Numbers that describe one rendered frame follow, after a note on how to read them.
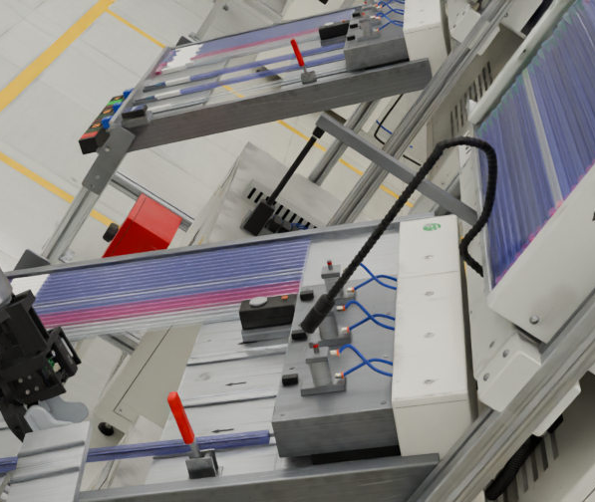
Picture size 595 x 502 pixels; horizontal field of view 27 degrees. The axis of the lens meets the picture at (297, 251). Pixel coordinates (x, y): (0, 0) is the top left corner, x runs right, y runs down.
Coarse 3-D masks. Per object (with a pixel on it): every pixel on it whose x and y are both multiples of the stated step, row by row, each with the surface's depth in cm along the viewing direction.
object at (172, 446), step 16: (240, 432) 143; (256, 432) 142; (96, 448) 146; (112, 448) 145; (128, 448) 144; (144, 448) 144; (160, 448) 143; (176, 448) 143; (208, 448) 143; (0, 464) 146; (16, 464) 146
